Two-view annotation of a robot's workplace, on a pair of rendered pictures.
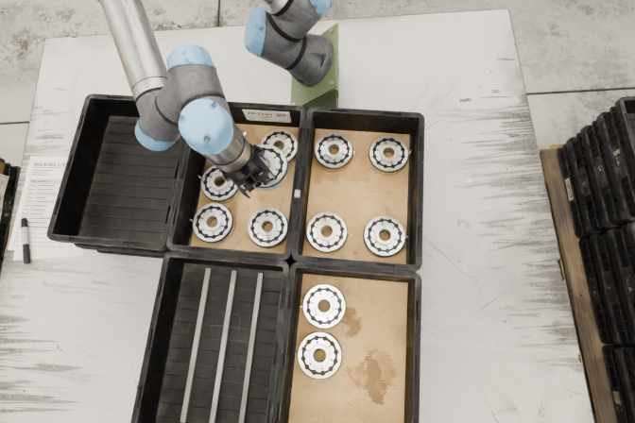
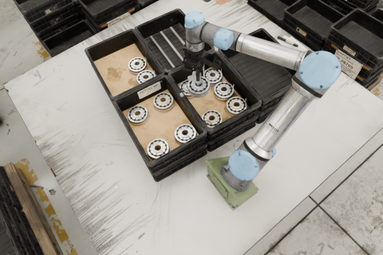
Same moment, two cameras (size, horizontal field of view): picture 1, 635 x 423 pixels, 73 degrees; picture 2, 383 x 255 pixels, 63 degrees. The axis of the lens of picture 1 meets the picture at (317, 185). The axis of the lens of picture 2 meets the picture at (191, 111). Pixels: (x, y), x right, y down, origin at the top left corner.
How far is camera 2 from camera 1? 113 cm
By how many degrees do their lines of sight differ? 47
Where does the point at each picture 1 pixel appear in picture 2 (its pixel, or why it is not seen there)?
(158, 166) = (258, 82)
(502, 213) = (91, 180)
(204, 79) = (208, 31)
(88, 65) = (358, 114)
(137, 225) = (243, 60)
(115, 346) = not seen: hidden behind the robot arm
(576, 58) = not seen: outside the picture
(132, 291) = not seen: hidden behind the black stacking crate
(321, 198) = (176, 114)
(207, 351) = (179, 45)
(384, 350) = (115, 82)
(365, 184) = (161, 132)
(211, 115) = (191, 17)
